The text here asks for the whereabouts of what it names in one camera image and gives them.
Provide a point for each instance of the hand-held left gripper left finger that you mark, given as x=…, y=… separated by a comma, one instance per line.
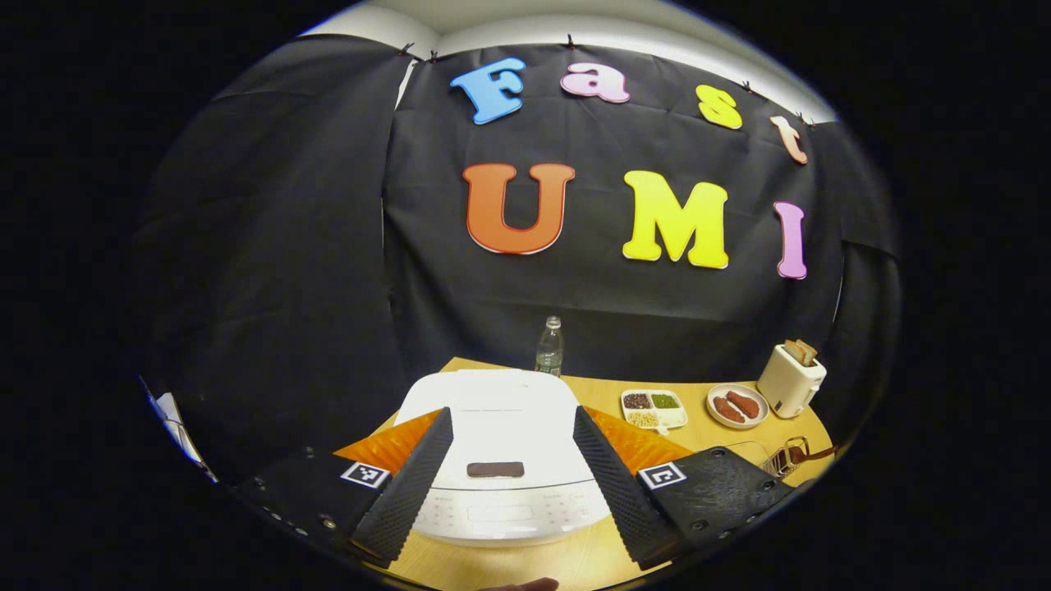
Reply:
x=406, y=492

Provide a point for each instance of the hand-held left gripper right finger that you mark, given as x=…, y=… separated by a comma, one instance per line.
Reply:
x=620, y=492

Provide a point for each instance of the white rice cooker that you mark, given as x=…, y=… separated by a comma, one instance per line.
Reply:
x=509, y=419

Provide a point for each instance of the white divided condiment dish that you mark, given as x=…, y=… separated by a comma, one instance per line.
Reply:
x=677, y=414

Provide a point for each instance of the brown meat piece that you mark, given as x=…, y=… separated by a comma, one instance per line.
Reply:
x=727, y=410
x=743, y=403

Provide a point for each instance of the clear plastic water bottle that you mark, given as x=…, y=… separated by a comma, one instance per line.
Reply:
x=549, y=353

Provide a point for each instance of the white round plate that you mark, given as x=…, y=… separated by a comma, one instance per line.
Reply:
x=759, y=419

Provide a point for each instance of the white toaster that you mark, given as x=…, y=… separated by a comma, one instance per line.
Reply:
x=788, y=386

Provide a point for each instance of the toasted bread slice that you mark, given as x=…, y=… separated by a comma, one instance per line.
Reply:
x=810, y=351
x=793, y=353

